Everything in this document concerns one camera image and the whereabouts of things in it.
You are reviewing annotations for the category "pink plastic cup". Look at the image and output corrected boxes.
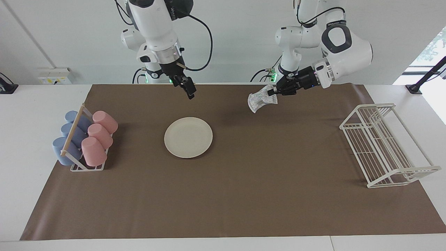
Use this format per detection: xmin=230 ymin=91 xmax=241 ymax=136
xmin=92 ymin=111 xmax=118 ymax=135
xmin=87 ymin=123 xmax=114 ymax=150
xmin=81 ymin=137 xmax=108 ymax=167

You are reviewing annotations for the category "black desk mount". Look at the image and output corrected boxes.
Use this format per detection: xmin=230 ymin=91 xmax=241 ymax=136
xmin=0 ymin=72 xmax=18 ymax=94

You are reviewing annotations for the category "black right base cable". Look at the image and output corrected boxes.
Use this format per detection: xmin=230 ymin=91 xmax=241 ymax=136
xmin=132 ymin=68 xmax=148 ymax=84

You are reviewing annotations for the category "cup rack with wooden bar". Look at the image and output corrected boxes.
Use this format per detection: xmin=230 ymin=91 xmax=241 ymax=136
xmin=60 ymin=103 xmax=114 ymax=172

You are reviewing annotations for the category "blue plastic cup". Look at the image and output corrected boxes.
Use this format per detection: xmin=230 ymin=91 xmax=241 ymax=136
xmin=52 ymin=137 xmax=83 ymax=166
xmin=61 ymin=123 xmax=87 ymax=149
xmin=65 ymin=111 xmax=93 ymax=132

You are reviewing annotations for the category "white wall socket box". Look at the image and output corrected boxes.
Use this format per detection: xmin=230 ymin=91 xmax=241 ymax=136
xmin=38 ymin=67 xmax=72 ymax=85

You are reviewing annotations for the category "white wire dish rack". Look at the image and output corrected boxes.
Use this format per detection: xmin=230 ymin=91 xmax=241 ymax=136
xmin=339 ymin=102 xmax=442 ymax=189

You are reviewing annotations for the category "brown table mat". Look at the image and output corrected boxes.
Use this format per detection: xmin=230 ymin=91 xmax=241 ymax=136
xmin=20 ymin=84 xmax=446 ymax=241

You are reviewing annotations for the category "black clamp stand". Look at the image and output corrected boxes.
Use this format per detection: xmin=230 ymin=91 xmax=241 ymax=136
xmin=406 ymin=56 xmax=446 ymax=94

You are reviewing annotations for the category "cream round plate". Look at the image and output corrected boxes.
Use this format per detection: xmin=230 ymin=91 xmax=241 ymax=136
xmin=164 ymin=117 xmax=213 ymax=159

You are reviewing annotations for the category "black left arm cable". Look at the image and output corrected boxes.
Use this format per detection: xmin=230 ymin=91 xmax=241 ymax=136
xmin=296 ymin=0 xmax=345 ymax=26

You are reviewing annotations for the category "black base cable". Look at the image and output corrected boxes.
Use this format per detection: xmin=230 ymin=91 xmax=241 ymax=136
xmin=132 ymin=68 xmax=148 ymax=84
xmin=250 ymin=56 xmax=283 ymax=83

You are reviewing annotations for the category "black left base cable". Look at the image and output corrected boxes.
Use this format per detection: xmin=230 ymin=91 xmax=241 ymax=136
xmin=250 ymin=56 xmax=283 ymax=83

